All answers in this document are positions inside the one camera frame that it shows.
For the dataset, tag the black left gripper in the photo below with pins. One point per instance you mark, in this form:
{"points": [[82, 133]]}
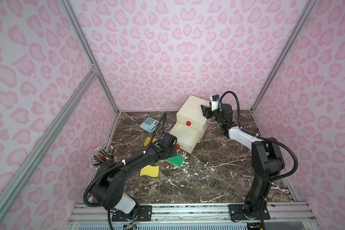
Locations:
{"points": [[172, 150]]}

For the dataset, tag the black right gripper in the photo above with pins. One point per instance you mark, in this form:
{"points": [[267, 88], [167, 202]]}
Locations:
{"points": [[207, 111]]}

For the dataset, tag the green and yellow scrub sponge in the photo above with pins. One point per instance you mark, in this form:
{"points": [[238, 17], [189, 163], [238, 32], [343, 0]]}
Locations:
{"points": [[176, 161]]}

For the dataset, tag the cream drawer cabinet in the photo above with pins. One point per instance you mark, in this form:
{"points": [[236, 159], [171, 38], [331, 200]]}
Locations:
{"points": [[194, 103]]}

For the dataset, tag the pale yellow cellulose sponge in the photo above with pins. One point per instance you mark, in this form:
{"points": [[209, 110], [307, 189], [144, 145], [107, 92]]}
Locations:
{"points": [[150, 171]]}

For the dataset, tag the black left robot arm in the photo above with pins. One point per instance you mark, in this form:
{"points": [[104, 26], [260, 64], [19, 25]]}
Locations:
{"points": [[107, 188]]}

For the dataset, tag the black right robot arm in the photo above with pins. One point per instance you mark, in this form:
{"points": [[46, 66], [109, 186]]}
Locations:
{"points": [[266, 158]]}

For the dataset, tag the light blue calculator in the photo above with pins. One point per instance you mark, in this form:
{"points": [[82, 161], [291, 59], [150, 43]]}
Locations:
{"points": [[149, 125]]}

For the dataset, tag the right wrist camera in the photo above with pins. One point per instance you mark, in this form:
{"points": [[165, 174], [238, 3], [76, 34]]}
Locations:
{"points": [[215, 102]]}

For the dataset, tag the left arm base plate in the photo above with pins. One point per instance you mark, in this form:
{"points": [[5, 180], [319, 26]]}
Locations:
{"points": [[138, 213]]}

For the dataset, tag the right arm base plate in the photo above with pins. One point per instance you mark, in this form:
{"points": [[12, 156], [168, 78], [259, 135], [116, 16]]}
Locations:
{"points": [[241, 212]]}

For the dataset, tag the aluminium mounting rail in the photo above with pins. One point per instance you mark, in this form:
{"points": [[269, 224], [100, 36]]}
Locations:
{"points": [[199, 213]]}

